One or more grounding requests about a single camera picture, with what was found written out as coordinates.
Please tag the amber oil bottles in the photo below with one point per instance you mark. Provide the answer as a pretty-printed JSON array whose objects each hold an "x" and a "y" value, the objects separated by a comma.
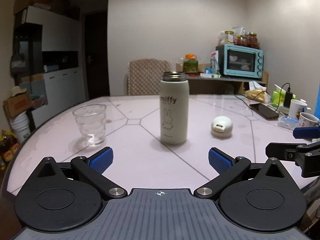
[{"x": 8, "y": 147}]

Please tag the large jar with red contents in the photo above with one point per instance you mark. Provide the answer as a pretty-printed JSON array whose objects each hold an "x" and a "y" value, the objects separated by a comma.
[{"x": 252, "y": 41}]

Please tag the dark door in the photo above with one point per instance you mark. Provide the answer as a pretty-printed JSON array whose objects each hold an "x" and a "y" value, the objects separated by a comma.
[{"x": 96, "y": 55}]

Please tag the black charger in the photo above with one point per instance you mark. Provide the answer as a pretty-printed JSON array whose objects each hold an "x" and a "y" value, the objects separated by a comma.
[{"x": 288, "y": 100}]

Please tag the black phone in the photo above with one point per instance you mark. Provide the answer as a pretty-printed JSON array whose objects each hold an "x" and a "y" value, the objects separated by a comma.
[{"x": 265, "y": 111}]

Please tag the tall white mug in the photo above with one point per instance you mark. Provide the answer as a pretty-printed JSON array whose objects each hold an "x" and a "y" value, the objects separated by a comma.
[{"x": 297, "y": 108}]

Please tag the glass jar with pale snacks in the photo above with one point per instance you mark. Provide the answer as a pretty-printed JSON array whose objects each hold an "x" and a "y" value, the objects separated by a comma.
[{"x": 229, "y": 38}]

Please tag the white steel thermos bottle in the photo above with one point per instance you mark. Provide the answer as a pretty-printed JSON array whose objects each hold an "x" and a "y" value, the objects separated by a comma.
[{"x": 175, "y": 120}]

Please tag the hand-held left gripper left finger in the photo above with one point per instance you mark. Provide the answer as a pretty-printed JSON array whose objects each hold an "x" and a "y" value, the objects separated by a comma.
[{"x": 101, "y": 161}]

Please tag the wooden shelf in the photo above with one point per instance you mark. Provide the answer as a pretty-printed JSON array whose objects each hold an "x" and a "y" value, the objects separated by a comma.
[{"x": 212, "y": 86}]

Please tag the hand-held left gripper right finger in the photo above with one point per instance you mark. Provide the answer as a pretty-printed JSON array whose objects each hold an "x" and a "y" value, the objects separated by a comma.
[{"x": 220, "y": 161}]

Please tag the bag of bread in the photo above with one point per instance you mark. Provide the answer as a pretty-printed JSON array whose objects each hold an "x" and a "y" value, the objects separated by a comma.
[{"x": 257, "y": 92}]

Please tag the clear glass cup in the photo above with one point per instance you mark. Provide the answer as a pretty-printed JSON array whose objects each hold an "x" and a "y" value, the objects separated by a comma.
[{"x": 90, "y": 127}]

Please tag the green jar with orange lid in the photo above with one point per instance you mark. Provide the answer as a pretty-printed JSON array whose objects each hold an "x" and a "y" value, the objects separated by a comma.
[{"x": 191, "y": 65}]

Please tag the white printed mug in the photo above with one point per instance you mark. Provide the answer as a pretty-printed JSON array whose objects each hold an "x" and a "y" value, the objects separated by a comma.
[{"x": 308, "y": 121}]

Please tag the open cardboard box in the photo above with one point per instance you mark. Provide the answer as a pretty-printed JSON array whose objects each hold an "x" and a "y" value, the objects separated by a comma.
[{"x": 17, "y": 105}]

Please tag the stack of white buckets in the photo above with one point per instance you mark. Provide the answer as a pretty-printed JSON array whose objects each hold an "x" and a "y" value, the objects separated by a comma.
[{"x": 21, "y": 127}]

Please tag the blue plastic-wrapped pack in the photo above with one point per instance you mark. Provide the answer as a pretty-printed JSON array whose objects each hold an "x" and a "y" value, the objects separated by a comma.
[{"x": 287, "y": 122}]

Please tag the beige quilted chair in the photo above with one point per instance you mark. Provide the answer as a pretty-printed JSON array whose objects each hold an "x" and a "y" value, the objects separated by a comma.
[{"x": 146, "y": 77}]

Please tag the white and red carton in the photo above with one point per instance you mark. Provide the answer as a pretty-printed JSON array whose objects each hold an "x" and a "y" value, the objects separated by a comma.
[{"x": 215, "y": 61}]

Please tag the white and black cabinet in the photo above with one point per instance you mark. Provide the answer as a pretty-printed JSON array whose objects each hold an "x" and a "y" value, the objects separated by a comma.
[{"x": 60, "y": 85}]

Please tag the green tissue packet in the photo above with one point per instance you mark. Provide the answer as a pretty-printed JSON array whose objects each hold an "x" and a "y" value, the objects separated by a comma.
[{"x": 277, "y": 96}]

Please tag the teal toaster oven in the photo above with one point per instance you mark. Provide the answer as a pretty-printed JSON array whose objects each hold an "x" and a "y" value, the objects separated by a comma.
[{"x": 251, "y": 61}]

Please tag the small blue box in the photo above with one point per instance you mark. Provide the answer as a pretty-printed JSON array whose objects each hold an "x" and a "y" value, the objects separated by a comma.
[{"x": 208, "y": 73}]

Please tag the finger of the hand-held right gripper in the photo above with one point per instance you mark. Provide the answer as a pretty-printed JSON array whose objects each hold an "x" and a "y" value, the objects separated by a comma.
[
  {"x": 306, "y": 132},
  {"x": 277, "y": 150}
]

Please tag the cardboard boxes on cabinet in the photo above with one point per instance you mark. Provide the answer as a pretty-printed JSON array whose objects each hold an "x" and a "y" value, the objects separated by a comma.
[{"x": 50, "y": 3}]

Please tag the white bottle cap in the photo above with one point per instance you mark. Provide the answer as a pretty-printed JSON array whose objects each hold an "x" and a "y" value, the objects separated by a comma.
[{"x": 222, "y": 127}]

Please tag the small jar with red contents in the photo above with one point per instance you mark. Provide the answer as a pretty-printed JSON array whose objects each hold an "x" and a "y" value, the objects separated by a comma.
[{"x": 240, "y": 40}]

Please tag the hanging grey bag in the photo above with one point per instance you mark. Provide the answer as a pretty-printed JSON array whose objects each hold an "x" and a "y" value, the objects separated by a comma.
[{"x": 17, "y": 62}]

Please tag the straw hat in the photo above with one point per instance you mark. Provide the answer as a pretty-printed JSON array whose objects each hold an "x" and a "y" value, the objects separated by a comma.
[{"x": 17, "y": 91}]

